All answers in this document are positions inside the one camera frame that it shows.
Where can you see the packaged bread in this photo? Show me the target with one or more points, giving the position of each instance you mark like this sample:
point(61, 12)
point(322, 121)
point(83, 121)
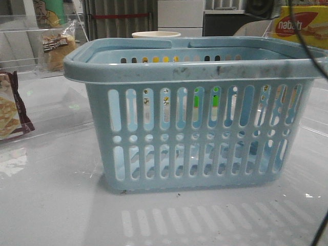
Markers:
point(54, 45)

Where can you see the light blue plastic basket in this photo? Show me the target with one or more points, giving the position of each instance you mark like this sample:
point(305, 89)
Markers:
point(195, 112)

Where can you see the cream paper cup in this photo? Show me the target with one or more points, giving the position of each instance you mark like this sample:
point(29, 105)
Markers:
point(155, 34)

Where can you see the white drawer cabinet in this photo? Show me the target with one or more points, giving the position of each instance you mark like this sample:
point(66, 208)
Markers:
point(184, 17)

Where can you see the clear acrylic shelf left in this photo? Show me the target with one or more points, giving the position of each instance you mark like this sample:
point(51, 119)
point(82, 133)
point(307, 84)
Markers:
point(20, 44)

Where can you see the clear acrylic shelf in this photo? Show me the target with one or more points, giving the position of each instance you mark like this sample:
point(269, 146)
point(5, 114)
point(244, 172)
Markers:
point(20, 44)
point(268, 28)

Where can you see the clear acrylic shelf right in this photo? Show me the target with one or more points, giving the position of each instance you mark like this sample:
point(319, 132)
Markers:
point(268, 28)

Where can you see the brown cracker snack packet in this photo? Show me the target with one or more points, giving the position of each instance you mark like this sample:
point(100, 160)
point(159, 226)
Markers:
point(14, 119)

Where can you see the green cartoon snack package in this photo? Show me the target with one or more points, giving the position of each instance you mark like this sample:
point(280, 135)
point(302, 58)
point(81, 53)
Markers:
point(49, 13)

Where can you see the yellow Nabati wafer box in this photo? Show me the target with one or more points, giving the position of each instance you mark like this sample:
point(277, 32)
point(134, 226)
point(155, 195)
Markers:
point(311, 21)

